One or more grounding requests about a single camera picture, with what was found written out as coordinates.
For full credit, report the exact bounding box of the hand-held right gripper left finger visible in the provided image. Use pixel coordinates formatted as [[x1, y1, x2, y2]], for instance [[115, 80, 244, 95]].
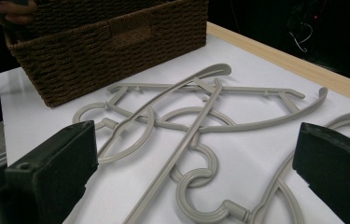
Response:
[[0, 120, 99, 224]]

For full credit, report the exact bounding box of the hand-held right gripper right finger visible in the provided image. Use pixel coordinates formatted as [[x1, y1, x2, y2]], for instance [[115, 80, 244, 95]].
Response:
[[292, 121, 350, 224]]

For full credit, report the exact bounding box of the grey plastic clothes hanger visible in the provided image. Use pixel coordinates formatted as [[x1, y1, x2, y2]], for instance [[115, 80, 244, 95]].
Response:
[[105, 81, 329, 189], [71, 63, 232, 224], [175, 111, 350, 224]]

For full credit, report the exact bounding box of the brown woven basket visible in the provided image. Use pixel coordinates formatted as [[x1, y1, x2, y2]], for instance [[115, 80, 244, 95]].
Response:
[[3, 0, 210, 109]]

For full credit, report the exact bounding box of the white table cover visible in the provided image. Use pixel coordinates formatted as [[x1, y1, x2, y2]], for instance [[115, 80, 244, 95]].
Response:
[[0, 32, 350, 224]]

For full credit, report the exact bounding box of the thin white cable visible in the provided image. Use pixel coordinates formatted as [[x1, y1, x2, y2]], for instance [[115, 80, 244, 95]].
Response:
[[288, 21, 315, 54]]

